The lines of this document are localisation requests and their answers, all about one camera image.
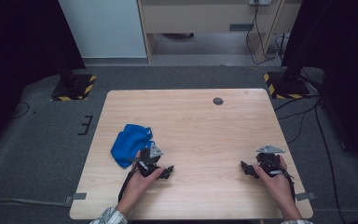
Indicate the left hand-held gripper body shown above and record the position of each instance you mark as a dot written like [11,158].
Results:
[147,160]

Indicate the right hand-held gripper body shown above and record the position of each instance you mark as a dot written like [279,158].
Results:
[268,160]

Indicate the blue cloth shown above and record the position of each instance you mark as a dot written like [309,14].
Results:
[130,144]

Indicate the person's right hand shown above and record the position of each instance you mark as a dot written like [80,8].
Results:
[276,186]

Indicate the person's left hand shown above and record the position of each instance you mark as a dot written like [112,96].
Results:
[138,186]

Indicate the grey tape piece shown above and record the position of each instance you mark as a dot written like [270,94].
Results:
[78,196]
[305,196]

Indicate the grey round table grommet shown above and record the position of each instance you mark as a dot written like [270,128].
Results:
[218,101]

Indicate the black tape floor mark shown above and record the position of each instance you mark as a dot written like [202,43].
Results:
[87,124]

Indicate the black stand with striped base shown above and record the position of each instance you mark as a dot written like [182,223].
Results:
[287,87]
[74,88]

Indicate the black curtain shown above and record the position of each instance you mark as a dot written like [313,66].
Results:
[15,46]
[345,62]

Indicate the grey desk vent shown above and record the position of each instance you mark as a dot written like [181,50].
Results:
[241,27]

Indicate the white panel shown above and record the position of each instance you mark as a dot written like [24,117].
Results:
[105,28]

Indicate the light wooden desk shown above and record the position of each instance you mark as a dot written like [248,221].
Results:
[199,15]

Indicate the white power strip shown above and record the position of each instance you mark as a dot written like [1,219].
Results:
[260,2]

